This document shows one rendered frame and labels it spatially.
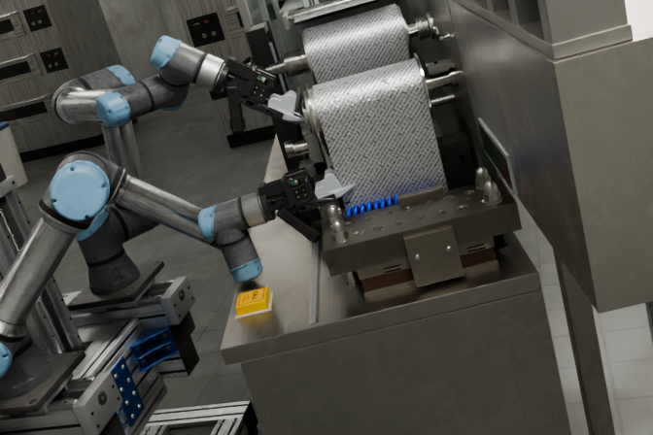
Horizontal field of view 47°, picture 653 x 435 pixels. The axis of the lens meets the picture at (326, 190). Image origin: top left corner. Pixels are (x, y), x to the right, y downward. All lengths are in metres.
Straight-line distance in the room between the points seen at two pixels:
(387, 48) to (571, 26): 1.08
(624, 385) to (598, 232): 1.88
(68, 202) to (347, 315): 0.62
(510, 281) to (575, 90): 0.77
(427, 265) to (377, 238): 0.11
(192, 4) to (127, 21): 5.34
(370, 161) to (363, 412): 0.54
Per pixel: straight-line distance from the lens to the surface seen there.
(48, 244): 1.72
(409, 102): 1.66
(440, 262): 1.55
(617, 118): 0.86
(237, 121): 1.74
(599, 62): 0.84
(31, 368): 1.98
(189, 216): 1.85
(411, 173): 1.71
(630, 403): 2.67
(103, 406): 1.97
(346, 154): 1.69
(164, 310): 2.29
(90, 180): 1.65
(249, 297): 1.71
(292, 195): 1.69
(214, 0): 6.78
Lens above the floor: 1.63
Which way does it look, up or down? 18 degrees down
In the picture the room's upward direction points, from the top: 16 degrees counter-clockwise
